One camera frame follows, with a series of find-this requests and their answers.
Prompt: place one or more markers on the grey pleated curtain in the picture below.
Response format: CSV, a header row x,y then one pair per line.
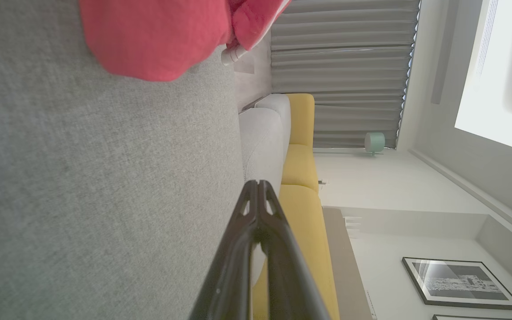
x,y
345,75

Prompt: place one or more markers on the black framed picture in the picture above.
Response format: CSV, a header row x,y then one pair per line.
x,y
482,318
458,282

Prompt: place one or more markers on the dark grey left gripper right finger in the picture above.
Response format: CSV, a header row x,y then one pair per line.
x,y
291,284

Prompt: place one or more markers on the mint green lamp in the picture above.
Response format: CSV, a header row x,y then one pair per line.
x,y
374,141

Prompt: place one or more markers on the large grey sofa seat cushion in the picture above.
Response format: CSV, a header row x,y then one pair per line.
x,y
105,178

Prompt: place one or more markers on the red Bulls 23 jersey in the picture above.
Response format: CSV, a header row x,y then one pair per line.
x,y
158,35

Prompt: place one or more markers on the yellow sofa back cushion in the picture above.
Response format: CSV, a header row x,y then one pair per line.
x,y
299,164
301,118
309,249

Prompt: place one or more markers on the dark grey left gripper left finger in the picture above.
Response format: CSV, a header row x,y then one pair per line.
x,y
234,275

